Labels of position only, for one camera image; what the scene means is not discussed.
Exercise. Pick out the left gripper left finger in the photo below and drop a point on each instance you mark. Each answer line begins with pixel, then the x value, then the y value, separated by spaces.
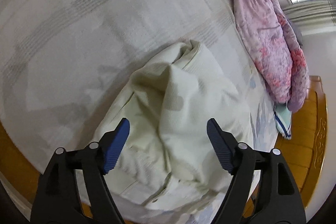
pixel 57 199

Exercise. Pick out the cream white knit garment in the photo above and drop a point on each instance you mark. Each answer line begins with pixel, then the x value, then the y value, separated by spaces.
pixel 168 160

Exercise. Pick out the teal striped pillow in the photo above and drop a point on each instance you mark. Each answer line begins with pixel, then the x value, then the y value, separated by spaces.
pixel 282 118

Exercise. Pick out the pale floral bed sheet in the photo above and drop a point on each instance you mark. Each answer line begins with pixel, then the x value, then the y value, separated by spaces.
pixel 63 62

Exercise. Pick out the purple floral quilt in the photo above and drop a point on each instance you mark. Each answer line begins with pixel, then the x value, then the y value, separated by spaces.
pixel 273 47

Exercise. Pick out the wooden bed frame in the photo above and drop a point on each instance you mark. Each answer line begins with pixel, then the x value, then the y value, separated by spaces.
pixel 304 152

